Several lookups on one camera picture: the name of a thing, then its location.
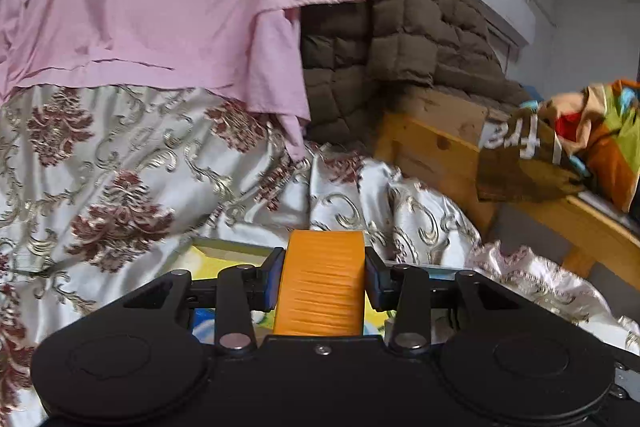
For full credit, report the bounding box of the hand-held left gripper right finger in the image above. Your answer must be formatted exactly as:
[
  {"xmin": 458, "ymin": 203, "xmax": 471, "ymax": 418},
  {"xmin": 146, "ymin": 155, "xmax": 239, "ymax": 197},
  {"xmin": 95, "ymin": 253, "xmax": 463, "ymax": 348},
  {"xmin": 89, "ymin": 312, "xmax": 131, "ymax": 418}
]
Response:
[{"xmin": 364, "ymin": 248, "xmax": 521, "ymax": 355}]

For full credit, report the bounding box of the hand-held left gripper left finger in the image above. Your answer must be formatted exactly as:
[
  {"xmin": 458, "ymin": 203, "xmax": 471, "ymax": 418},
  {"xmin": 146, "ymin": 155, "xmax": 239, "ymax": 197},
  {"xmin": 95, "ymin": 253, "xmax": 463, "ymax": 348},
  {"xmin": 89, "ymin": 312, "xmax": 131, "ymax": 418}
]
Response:
[{"xmin": 122, "ymin": 248, "xmax": 287, "ymax": 355}]

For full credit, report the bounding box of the orange ribbed pad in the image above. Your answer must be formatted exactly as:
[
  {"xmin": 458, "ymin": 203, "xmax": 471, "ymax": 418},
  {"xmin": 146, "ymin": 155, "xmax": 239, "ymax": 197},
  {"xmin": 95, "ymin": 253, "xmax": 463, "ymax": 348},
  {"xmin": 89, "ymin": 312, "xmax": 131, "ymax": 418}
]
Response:
[{"xmin": 272, "ymin": 229, "xmax": 368, "ymax": 338}]

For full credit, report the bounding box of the cartoon printed cloth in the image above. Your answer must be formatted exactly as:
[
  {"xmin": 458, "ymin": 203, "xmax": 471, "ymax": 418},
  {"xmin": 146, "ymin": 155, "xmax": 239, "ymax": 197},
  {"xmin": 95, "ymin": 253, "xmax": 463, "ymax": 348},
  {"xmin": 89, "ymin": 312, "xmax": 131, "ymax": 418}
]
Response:
[{"xmin": 190, "ymin": 247, "xmax": 396, "ymax": 340}]

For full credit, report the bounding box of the brown printed cloth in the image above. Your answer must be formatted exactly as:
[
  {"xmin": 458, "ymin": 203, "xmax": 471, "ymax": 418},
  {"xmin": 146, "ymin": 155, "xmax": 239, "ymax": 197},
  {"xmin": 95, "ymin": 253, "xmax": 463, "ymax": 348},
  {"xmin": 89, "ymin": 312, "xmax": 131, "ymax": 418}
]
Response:
[{"xmin": 475, "ymin": 112, "xmax": 588, "ymax": 204}]

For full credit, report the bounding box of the floral satin blanket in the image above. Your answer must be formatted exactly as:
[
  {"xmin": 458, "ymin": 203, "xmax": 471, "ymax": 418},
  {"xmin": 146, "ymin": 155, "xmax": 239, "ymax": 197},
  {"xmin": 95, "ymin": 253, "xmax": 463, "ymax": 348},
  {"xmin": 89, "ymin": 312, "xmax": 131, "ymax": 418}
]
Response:
[{"xmin": 0, "ymin": 84, "xmax": 640, "ymax": 427}]

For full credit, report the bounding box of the colourful patterned cloth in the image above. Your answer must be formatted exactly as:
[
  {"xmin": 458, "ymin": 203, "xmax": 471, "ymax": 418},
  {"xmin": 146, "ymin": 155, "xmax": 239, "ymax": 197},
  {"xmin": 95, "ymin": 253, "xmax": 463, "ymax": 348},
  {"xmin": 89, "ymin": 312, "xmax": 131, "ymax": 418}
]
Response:
[{"xmin": 520, "ymin": 79, "xmax": 640, "ymax": 214}]

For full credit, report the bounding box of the brown quilted jacket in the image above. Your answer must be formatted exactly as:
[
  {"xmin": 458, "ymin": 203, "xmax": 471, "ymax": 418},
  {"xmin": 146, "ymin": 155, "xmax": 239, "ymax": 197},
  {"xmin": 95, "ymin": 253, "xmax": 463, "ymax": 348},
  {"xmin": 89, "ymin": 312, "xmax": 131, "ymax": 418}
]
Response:
[{"xmin": 300, "ymin": 0, "xmax": 531, "ymax": 142}]

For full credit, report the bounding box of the white air conditioner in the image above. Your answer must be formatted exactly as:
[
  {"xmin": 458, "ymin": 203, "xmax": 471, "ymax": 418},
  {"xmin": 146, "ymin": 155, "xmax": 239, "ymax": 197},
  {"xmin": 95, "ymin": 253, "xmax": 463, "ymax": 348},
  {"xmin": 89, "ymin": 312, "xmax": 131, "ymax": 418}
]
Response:
[{"xmin": 472, "ymin": 0, "xmax": 537, "ymax": 45}]

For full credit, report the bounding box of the wooden bed frame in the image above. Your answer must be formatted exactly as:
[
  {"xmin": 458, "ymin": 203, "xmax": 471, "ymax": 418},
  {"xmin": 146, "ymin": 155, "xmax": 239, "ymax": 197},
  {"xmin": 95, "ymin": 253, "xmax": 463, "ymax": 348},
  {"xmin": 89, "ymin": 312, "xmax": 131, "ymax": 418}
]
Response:
[{"xmin": 374, "ymin": 86, "xmax": 640, "ymax": 293}]

